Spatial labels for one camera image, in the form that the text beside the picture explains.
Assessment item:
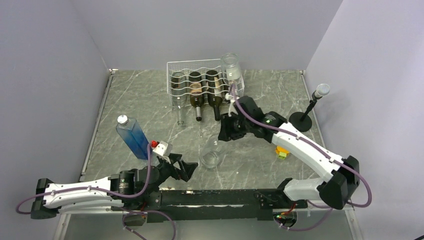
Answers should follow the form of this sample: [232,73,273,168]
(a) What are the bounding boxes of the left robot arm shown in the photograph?
[30,153,199,220]

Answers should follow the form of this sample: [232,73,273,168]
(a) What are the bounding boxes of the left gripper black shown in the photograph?
[157,153,198,187]

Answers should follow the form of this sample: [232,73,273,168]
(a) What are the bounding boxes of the dark wine bottle front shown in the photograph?
[189,71,204,122]

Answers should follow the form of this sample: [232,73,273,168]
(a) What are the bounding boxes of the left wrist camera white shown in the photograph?
[150,140,173,164]

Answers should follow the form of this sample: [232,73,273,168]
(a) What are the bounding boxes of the colourful small blocks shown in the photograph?
[275,146,290,160]

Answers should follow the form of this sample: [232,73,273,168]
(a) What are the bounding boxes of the blue square glass bottle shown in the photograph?
[116,114,152,160]

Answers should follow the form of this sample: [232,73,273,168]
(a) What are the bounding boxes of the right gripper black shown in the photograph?
[217,111,253,142]

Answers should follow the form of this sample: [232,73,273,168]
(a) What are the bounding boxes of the clear glass bottle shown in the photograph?
[171,71,188,128]

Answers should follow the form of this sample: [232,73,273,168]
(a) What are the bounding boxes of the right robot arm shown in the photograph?
[218,93,360,210]

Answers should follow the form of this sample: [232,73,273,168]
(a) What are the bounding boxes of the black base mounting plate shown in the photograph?
[122,188,308,221]

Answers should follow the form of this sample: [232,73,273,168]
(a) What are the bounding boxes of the clear bottle silver cap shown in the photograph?
[199,134,225,169]
[221,53,242,85]

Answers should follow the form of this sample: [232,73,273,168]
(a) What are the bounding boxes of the clear bottle silver cap front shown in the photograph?
[199,134,225,169]

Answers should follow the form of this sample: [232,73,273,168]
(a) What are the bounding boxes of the dark wine bottle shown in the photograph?
[189,71,204,122]
[205,70,223,121]

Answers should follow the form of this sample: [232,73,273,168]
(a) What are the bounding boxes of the microphone on black stand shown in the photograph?
[289,83,331,133]

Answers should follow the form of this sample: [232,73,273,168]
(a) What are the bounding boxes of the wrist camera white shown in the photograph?
[225,93,238,117]
[150,140,173,164]

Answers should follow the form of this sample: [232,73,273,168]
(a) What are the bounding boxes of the white wire wine rack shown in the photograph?
[166,58,245,108]

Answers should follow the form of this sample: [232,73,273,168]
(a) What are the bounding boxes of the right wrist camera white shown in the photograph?
[225,93,238,117]

